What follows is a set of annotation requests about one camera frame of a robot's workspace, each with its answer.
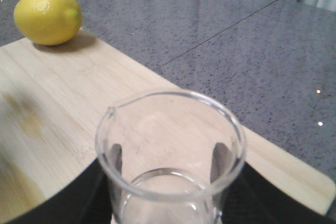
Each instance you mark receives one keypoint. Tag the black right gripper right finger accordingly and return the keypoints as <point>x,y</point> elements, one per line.
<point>270,187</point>

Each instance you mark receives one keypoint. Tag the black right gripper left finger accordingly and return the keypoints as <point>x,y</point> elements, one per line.
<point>85,200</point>

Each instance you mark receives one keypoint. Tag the clear glass measuring beaker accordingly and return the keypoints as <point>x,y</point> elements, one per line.
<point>170,157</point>

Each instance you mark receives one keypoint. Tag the light wooden cutting board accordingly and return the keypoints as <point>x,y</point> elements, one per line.
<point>52,101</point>

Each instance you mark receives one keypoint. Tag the yellow lemon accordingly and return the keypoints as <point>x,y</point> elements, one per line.
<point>48,22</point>

